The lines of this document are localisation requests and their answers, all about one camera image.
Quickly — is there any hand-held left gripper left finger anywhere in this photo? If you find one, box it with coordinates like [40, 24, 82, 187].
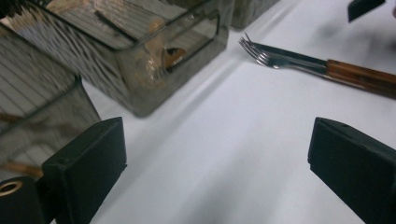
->
[41, 117, 128, 224]

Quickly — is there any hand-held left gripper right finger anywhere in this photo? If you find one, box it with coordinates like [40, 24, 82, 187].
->
[307, 117, 396, 224]

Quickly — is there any dark brown chopstick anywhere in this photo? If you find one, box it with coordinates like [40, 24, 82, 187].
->
[0, 161, 45, 179]

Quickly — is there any smoky clear plastic bin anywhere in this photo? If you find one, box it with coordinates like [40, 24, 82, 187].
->
[6, 0, 235, 119]
[230, 0, 281, 31]
[0, 22, 102, 181]

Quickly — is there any wooden-handled metal fork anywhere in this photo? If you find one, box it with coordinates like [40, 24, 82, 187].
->
[238, 32, 396, 101]

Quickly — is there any small wooden-handled spoon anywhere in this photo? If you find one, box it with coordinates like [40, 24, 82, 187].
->
[135, 18, 167, 91]

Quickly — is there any white table cover sheet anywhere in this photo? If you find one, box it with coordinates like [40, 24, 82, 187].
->
[78, 0, 396, 224]

